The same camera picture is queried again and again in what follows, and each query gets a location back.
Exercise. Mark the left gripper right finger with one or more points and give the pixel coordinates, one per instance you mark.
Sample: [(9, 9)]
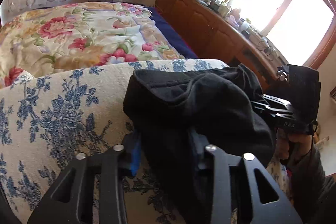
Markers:
[(227, 183)]

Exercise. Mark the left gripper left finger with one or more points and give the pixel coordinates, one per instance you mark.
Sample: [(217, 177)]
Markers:
[(70, 198)]

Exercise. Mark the black t-shirt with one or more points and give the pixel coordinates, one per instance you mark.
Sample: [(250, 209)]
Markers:
[(167, 108)]

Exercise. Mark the grey sleeved right forearm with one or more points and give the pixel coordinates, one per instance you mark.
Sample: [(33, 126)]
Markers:
[(307, 182)]

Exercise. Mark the person's right hand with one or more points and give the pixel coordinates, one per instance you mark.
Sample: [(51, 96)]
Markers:
[(295, 150)]

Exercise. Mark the blue floral white cloth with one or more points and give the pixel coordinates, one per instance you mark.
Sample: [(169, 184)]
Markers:
[(47, 122)]

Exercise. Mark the pink bottle on cabinet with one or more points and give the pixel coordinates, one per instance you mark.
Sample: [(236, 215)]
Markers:
[(234, 17)]

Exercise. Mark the wooden framed window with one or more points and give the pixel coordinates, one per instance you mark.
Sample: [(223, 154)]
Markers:
[(298, 31)]

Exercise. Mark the long wooden cabinet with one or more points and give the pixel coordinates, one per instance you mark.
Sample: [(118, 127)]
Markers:
[(210, 37)]

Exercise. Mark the navy blue bed sheet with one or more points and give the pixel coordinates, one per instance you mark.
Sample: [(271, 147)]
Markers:
[(172, 37)]

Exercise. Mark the colourful floral quilt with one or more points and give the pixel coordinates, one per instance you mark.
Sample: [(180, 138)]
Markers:
[(64, 38)]

